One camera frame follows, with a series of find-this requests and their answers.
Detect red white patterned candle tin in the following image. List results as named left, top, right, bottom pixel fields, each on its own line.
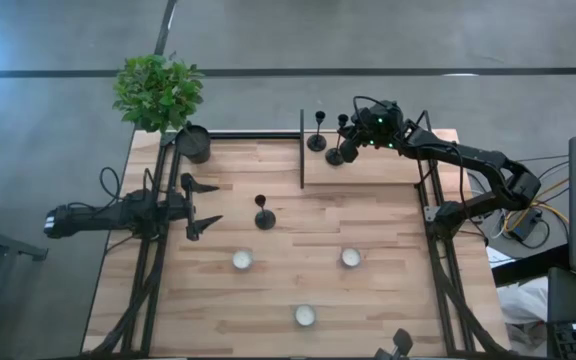
left=231, top=248, right=255, bottom=272

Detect medium black candlestick holder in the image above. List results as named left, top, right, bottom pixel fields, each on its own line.
left=306, top=110, right=328, bottom=153

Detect white paper sheet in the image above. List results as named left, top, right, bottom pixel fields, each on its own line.
left=485, top=245, right=510, bottom=267

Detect black plant pot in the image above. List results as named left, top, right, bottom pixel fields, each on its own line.
left=175, top=124, right=213, bottom=165

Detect green leafy plant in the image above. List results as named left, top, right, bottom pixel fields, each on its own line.
left=112, top=52, right=205, bottom=134

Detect black cable loop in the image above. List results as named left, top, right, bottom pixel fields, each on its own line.
left=98, top=166, right=123, bottom=202

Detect yellow cable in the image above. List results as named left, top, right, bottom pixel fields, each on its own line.
left=501, top=175, right=570, bottom=235

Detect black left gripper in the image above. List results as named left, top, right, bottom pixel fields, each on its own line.
left=165, top=172, right=225, bottom=243

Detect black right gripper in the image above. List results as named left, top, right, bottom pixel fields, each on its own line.
left=337, top=99, right=409, bottom=164

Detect black aluminium frame rails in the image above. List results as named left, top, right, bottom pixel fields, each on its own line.
left=83, top=130, right=185, bottom=357
left=414, top=108, right=512, bottom=357

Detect dark stand leg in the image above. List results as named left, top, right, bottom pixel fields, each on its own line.
left=0, top=199, right=49, bottom=360

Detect black power box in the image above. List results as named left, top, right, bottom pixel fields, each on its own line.
left=510, top=208, right=545, bottom=242

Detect white plastic bag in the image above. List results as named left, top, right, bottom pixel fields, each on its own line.
left=496, top=275, right=550, bottom=326

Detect tall black candlestick holder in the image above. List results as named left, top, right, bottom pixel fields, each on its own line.
left=324, top=113, right=350, bottom=168

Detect short black candlestick holder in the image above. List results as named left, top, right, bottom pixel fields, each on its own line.
left=253, top=193, right=278, bottom=232

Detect wooden shelf with black rail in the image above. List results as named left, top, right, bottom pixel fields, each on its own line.
left=298, top=108, right=460, bottom=190

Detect black table edge rail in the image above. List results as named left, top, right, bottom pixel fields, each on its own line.
left=207, top=130, right=303, bottom=140

